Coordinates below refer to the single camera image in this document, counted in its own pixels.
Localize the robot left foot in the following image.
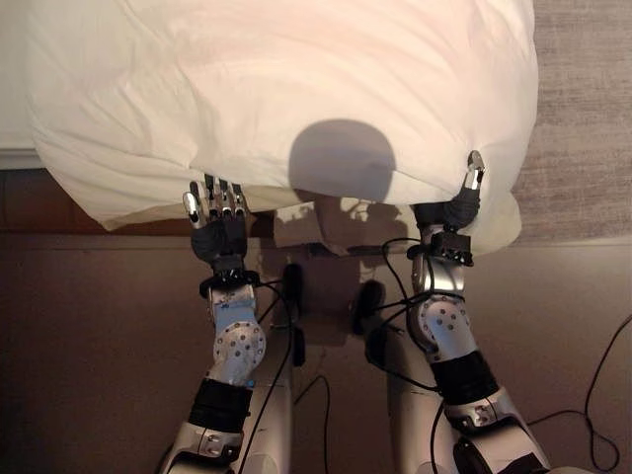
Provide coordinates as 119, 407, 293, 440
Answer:
281, 263, 308, 367

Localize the black floor cable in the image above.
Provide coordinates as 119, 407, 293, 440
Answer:
526, 313, 632, 472

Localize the robot left leg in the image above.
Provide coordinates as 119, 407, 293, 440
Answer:
241, 276, 298, 474

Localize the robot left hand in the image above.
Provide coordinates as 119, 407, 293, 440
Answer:
182, 172, 250, 264

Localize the white bed mattress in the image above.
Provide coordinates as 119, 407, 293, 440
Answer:
0, 0, 41, 169

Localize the white duvet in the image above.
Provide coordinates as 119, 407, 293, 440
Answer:
27, 0, 539, 256

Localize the robot right leg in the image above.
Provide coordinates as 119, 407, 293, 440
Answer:
384, 340, 448, 474

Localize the robot leg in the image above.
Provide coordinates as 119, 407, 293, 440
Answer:
241, 276, 298, 474
384, 340, 448, 474

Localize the brown wooden bed base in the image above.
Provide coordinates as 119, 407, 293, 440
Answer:
0, 167, 197, 234

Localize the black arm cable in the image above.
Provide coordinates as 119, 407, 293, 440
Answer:
367, 238, 448, 396
235, 276, 297, 474

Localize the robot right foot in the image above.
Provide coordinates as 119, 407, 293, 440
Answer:
351, 279, 392, 367

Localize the thin black cable between legs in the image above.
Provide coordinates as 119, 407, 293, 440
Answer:
294, 373, 333, 474

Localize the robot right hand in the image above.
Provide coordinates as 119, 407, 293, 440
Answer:
412, 149, 487, 233

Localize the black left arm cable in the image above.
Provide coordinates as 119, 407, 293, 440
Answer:
235, 276, 297, 474

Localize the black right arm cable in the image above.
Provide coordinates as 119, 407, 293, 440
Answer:
367, 238, 448, 396

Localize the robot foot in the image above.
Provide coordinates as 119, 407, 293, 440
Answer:
281, 263, 308, 367
351, 279, 392, 367

